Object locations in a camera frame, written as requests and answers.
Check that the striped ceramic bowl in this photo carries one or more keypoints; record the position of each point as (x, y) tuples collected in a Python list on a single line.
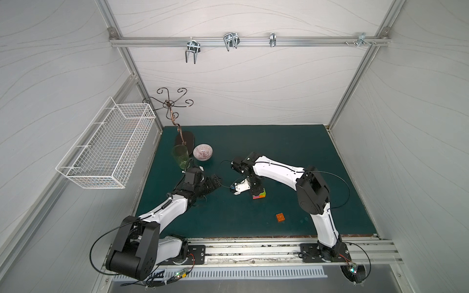
[(203, 152)]

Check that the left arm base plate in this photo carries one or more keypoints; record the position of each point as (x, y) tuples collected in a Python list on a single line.
[(189, 255)]

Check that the green plastic cup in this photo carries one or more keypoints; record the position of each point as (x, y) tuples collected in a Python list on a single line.
[(181, 156)]

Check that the aluminium cross bar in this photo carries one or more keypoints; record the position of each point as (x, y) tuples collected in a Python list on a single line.
[(214, 42)]

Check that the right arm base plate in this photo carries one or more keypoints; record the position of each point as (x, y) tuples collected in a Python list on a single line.
[(311, 252)]

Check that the dark orange brick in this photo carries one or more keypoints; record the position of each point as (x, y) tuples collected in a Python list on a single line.
[(280, 217)]

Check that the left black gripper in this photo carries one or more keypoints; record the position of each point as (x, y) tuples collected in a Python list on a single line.
[(207, 184)]

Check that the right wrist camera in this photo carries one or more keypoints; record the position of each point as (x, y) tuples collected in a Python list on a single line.
[(238, 188)]

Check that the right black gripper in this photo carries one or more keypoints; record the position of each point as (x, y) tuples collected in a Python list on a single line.
[(254, 187)]

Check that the metal hook three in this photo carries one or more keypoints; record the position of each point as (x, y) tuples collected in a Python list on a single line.
[(272, 40)]

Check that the metal hook two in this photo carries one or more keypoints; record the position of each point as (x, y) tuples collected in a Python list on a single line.
[(231, 40)]

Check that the metal hook one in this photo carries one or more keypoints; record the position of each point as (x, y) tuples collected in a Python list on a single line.
[(193, 49)]

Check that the metal hook stand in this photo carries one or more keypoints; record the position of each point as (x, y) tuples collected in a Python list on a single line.
[(185, 138)]

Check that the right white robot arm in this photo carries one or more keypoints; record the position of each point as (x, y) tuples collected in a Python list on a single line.
[(311, 188)]

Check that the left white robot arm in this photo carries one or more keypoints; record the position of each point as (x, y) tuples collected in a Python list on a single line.
[(138, 246)]

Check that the white wire basket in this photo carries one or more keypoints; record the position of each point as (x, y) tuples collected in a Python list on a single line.
[(105, 154)]

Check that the metal hook four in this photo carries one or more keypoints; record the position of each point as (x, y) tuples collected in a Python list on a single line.
[(361, 41)]

